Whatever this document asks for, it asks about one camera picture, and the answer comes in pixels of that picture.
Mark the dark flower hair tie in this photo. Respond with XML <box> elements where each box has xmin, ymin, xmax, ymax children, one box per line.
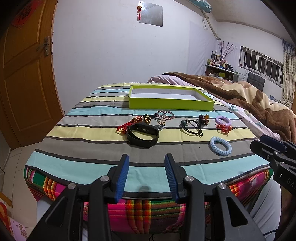
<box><xmin>198</xmin><ymin>113</ymin><xmax>210</xmax><ymax>127</ymax></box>

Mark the black smart band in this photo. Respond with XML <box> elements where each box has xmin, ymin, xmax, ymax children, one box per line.
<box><xmin>126</xmin><ymin>123</ymin><xmax>159</xmax><ymax>148</ymax></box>

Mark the red knotted cord bracelet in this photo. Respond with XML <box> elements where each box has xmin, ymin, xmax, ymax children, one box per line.
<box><xmin>215</xmin><ymin>123</ymin><xmax>234</xmax><ymax>135</ymax></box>

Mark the light blue spiral hair tie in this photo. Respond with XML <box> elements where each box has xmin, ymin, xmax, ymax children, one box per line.
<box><xmin>209</xmin><ymin>136</ymin><xmax>233</xmax><ymax>157</ymax></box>

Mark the black gold chain charm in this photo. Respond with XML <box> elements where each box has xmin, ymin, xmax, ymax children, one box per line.
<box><xmin>142</xmin><ymin>114</ymin><xmax>151</xmax><ymax>125</ymax></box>

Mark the wall air conditioner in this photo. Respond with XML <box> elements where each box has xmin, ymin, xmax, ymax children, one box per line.
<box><xmin>189</xmin><ymin>0</ymin><xmax>212</xmax><ymax>13</ymax></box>

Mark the grey hair elastic with flower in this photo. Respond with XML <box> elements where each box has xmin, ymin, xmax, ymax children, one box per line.
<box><xmin>151</xmin><ymin>115</ymin><xmax>166</xmax><ymax>131</ymax></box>

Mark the purple branch bouquet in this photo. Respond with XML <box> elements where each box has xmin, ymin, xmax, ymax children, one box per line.
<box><xmin>218</xmin><ymin>40</ymin><xmax>237</xmax><ymax>63</ymax></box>

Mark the brown beige fleece blanket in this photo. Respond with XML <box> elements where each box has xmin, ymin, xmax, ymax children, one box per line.
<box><xmin>166</xmin><ymin>72</ymin><xmax>295</xmax><ymax>143</ymax></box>

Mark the red chinese knot ornament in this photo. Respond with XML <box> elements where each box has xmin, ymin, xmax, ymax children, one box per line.
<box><xmin>137</xmin><ymin>1</ymin><xmax>142</xmax><ymax>21</ymax></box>

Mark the red gold cord bracelet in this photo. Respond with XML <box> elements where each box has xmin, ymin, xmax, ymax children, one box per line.
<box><xmin>116</xmin><ymin>115</ymin><xmax>144</xmax><ymax>135</ymax></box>

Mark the black elastic teal bead tie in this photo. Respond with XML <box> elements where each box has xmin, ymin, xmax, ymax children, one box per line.
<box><xmin>180</xmin><ymin>119</ymin><xmax>203</xmax><ymax>138</ymax></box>

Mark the lime green tray box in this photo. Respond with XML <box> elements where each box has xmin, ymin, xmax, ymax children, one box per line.
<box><xmin>128</xmin><ymin>84</ymin><xmax>215</xmax><ymax>111</ymax></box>

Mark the silver wall mirror sheet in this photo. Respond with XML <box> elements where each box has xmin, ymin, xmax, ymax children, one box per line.
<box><xmin>139</xmin><ymin>1</ymin><xmax>163</xmax><ymax>27</ymax></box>

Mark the purple spiral hair tie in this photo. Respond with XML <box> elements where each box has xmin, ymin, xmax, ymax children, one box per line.
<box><xmin>215</xmin><ymin>115</ymin><xmax>232</xmax><ymax>127</ymax></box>

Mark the striped pastel cloth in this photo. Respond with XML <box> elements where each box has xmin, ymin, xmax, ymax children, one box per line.
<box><xmin>25</xmin><ymin>84</ymin><xmax>270</xmax><ymax>199</ymax></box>

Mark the cluttered white shelf desk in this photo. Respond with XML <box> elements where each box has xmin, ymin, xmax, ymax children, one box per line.
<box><xmin>205</xmin><ymin>51</ymin><xmax>239</xmax><ymax>83</ymax></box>

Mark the floral curtain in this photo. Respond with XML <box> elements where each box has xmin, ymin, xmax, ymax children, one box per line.
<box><xmin>281</xmin><ymin>40</ymin><xmax>296</xmax><ymax>108</ymax></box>

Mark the orange wooden door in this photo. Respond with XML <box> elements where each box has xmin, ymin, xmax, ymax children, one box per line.
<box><xmin>1</xmin><ymin>1</ymin><xmax>63</xmax><ymax>150</ymax></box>

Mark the red fu door sticker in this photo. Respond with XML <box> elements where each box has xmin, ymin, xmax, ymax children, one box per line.
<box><xmin>11</xmin><ymin>0</ymin><xmax>44</xmax><ymax>29</ymax></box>

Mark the colourful plaid blanket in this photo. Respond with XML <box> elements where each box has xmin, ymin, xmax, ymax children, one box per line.
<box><xmin>23</xmin><ymin>167</ymin><xmax>273</xmax><ymax>234</ymax></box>

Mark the black padded chair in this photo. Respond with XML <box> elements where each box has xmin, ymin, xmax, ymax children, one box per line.
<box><xmin>247</xmin><ymin>71</ymin><xmax>265</xmax><ymax>91</ymax></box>

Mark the barred window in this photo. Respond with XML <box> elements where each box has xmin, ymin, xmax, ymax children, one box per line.
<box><xmin>239</xmin><ymin>46</ymin><xmax>283</xmax><ymax>87</ymax></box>

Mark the brass door latch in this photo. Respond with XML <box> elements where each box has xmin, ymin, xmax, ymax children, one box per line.
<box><xmin>36</xmin><ymin>36</ymin><xmax>51</xmax><ymax>57</ymax></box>

